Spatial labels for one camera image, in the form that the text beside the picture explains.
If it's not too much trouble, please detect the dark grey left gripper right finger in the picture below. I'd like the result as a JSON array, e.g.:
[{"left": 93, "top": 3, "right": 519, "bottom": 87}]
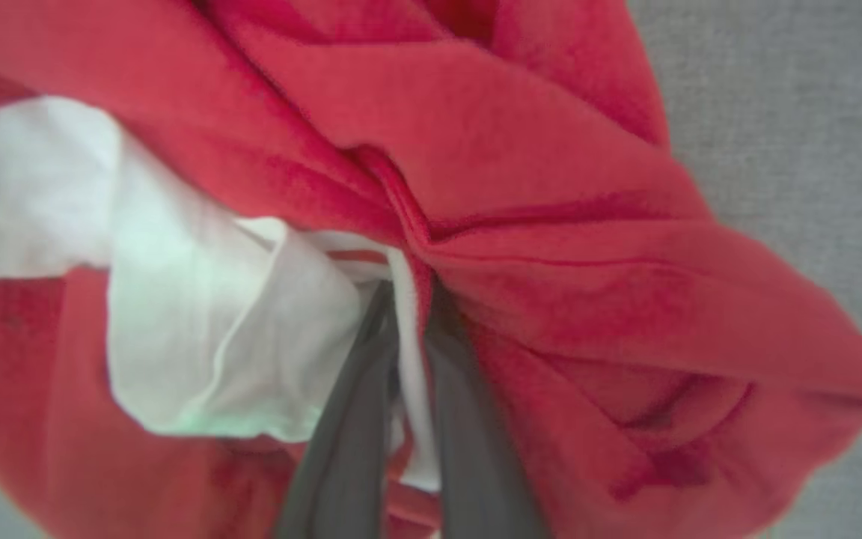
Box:
[{"left": 422, "top": 278, "right": 549, "bottom": 539}]

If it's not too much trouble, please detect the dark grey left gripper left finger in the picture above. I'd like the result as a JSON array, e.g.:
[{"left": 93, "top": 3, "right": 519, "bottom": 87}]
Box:
[{"left": 274, "top": 283, "right": 402, "bottom": 539}]

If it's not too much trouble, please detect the red and white jersey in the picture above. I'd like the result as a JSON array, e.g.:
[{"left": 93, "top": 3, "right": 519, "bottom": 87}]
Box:
[{"left": 0, "top": 0, "right": 862, "bottom": 539}]

